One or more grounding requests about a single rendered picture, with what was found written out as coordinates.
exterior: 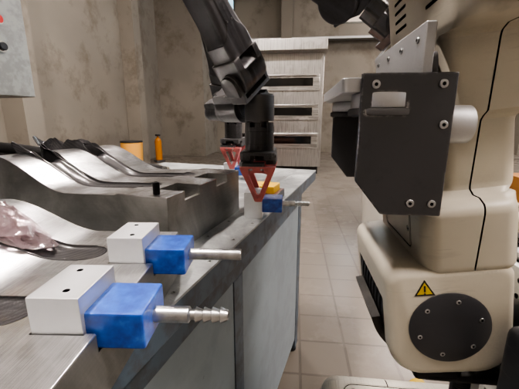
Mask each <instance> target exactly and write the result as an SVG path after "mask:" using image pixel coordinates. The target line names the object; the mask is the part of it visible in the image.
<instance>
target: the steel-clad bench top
mask: <svg viewBox="0 0 519 389"><path fill-rule="evenodd" d="M160 164H161V165H162V166H166V167H170V169H201V168H213V169H224V165H211V164H182V163H166V162H164V163H160ZM315 171H316V170H304V169H288V168H276V169H275V171H274V173H273V176H272V178H271V181H270V182H279V183H280V188H284V196H283V201H285V200H286V199H287V198H288V197H289V196H290V195H292V194H293V193H294V192H295V191H296V190H297V189H298V188H299V187H300V186H301V185H302V184H303V183H304V182H305V181H306V180H307V179H308V178H309V177H310V176H311V175H312V174H313V173H314V172H315ZM255 175H256V179H257V181H265V179H266V174H256V173H255ZM247 188H248V185H247V183H246V181H245V179H244V177H243V176H239V210H238V211H237V212H236V213H235V214H233V215H231V216H230V217H229V218H227V219H226V220H225V221H223V222H221V223H220V224H219V225H217V226H216V227H214V228H213V229H211V230H210V231H209V232H207V233H205V234H204V235H203V236H202V237H200V238H198V239H197V240H195V241H194V248H195V249H234V248H235V247H236V246H237V245H238V244H239V243H240V242H241V241H242V240H243V239H244V238H245V237H246V236H248V235H249V234H250V233H251V232H252V231H253V230H254V229H255V228H256V227H257V226H258V225H259V224H260V223H261V222H263V221H264V220H265V219H266V218H267V217H268V216H269V215H270V214H271V213H272V212H264V213H263V217H262V219H255V218H244V192H245V190H246V189H247ZM221 261H222V260H198V259H193V261H192V263H191V265H190V266H189V268H188V271H187V272H186V274H184V275H178V276H177V277H176V279H175V281H174V282H173V284H172V286H171V288H170V289H169V290H168V293H167V295H166V296H165V298H164V306H173V305H175V304H176V303H177V302H178V301H179V300H180V299H181V298H182V297H183V296H184V295H185V294H186V293H187V292H188V291H189V290H191V289H192V288H193V287H194V286H195V285H196V284H197V283H198V282H199V281H200V280H201V279H202V278H203V277H205V276H206V275H207V274H208V273H209V272H210V271H211V270H212V269H213V268H214V267H215V266H216V265H217V264H218V263H220V262H221Z"/></svg>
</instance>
